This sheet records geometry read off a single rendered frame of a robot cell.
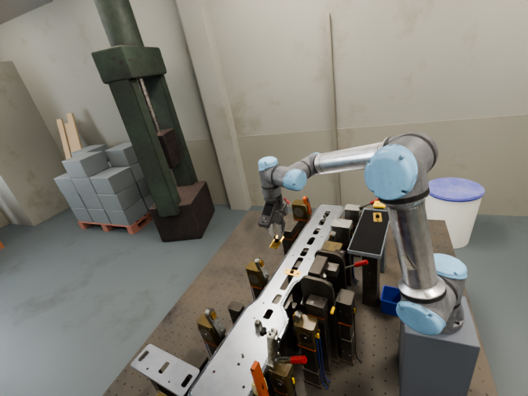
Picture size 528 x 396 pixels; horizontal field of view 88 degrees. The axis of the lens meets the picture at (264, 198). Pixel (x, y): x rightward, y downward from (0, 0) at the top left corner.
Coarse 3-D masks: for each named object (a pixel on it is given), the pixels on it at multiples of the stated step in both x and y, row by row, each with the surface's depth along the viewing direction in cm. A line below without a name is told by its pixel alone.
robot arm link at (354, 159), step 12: (372, 144) 82; (384, 144) 77; (432, 144) 66; (312, 156) 101; (324, 156) 95; (336, 156) 91; (348, 156) 87; (360, 156) 83; (312, 168) 99; (324, 168) 95; (336, 168) 92; (348, 168) 89; (360, 168) 86
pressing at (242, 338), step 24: (312, 216) 180; (336, 216) 175; (288, 264) 143; (264, 288) 131; (288, 288) 127; (264, 312) 118; (240, 336) 110; (264, 336) 108; (216, 360) 103; (240, 360) 101; (264, 360) 99; (192, 384) 96; (216, 384) 95; (240, 384) 93
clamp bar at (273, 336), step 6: (264, 330) 86; (276, 330) 85; (270, 336) 83; (276, 336) 84; (270, 342) 84; (276, 342) 86; (270, 348) 86; (276, 348) 88; (270, 354) 88; (276, 354) 90; (270, 360) 89
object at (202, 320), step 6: (204, 312) 118; (198, 318) 116; (204, 318) 115; (198, 324) 114; (204, 324) 112; (210, 324) 112; (204, 330) 114; (210, 330) 111; (204, 336) 117; (210, 336) 114; (216, 336) 113; (222, 336) 117; (204, 342) 121; (210, 342) 117; (216, 342) 114; (210, 348) 121; (216, 348) 118; (210, 354) 125
